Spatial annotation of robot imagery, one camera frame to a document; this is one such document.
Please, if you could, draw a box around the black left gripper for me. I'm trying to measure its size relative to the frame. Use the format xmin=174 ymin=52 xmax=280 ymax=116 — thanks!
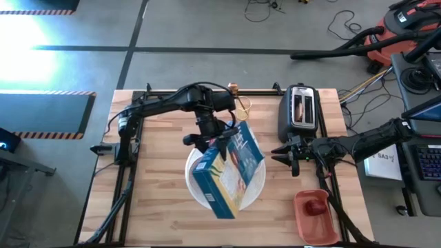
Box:
xmin=182 ymin=116 xmax=240 ymax=162

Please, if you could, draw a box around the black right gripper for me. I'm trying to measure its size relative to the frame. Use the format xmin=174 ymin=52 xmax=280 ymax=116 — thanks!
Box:
xmin=271 ymin=134 xmax=323 ymax=165

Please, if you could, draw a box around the blue cereal box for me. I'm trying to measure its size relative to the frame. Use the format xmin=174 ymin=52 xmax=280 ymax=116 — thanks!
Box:
xmin=191 ymin=120 xmax=266 ymax=220

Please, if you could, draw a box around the large white plate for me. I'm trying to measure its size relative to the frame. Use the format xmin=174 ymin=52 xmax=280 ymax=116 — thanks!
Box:
xmin=184 ymin=146 xmax=267 ymax=211

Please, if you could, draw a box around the clear yellow glass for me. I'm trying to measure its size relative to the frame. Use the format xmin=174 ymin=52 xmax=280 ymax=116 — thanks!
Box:
xmin=235 ymin=95 xmax=253 ymax=121

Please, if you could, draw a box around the red apple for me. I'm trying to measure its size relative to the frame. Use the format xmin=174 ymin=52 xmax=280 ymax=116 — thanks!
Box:
xmin=304 ymin=198 xmax=327 ymax=217

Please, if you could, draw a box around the orange plastic basket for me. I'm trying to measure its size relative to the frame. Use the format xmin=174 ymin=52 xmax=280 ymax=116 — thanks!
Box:
xmin=293 ymin=188 xmax=341 ymax=247

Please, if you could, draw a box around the black two-slot toaster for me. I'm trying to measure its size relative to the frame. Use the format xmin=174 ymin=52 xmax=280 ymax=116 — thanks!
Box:
xmin=277 ymin=82 xmax=320 ymax=144

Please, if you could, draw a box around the white paper sheet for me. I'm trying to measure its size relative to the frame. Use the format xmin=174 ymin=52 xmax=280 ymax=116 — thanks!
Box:
xmin=363 ymin=146 xmax=404 ymax=182

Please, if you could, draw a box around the black vacuum wand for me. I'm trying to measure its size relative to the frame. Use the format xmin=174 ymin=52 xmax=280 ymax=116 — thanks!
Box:
xmin=290 ymin=30 xmax=430 ymax=61

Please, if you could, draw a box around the black keyboard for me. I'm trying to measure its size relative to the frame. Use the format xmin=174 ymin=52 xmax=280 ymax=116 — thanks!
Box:
xmin=415 ymin=144 xmax=441 ymax=182

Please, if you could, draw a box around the orange vacuum cleaner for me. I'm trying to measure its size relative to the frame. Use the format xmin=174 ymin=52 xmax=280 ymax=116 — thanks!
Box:
xmin=364 ymin=0 xmax=441 ymax=67

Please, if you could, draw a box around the dark monitor screen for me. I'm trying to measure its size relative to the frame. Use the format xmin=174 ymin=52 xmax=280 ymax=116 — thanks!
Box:
xmin=401 ymin=99 xmax=441 ymax=137

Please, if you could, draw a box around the black hazard-striped floor mat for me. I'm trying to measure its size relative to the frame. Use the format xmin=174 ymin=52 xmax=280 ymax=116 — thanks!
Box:
xmin=0 ymin=90 xmax=97 ymax=141
xmin=0 ymin=0 xmax=81 ymax=16

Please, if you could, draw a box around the black diagonal tube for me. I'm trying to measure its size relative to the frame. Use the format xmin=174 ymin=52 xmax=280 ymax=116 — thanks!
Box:
xmin=404 ymin=27 xmax=441 ymax=65

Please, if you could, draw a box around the dark grey desk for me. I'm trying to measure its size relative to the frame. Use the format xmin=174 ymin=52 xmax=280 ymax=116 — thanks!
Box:
xmin=0 ymin=147 xmax=57 ymax=242

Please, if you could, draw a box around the black device with blue light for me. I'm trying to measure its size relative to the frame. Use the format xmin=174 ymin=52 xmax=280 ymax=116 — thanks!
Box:
xmin=0 ymin=127 xmax=22 ymax=154

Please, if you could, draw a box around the black table rail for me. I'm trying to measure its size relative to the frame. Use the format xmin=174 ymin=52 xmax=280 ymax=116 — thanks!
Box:
xmin=132 ymin=90 xmax=287 ymax=97

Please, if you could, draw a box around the yellow and white cable bundle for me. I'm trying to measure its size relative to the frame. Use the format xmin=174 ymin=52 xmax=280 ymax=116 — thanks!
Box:
xmin=339 ymin=68 xmax=393 ymax=104

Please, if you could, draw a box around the black floor cable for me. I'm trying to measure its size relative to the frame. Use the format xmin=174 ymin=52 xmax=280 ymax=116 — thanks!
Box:
xmin=327 ymin=9 xmax=363 ymax=42
xmin=244 ymin=0 xmax=274 ymax=23

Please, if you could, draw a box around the black corrugated vacuum hose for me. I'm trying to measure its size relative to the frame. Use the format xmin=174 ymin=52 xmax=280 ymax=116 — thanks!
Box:
xmin=339 ymin=26 xmax=386 ymax=49

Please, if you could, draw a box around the black coiled cable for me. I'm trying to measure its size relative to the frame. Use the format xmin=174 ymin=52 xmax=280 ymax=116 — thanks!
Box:
xmin=400 ymin=66 xmax=435 ymax=96

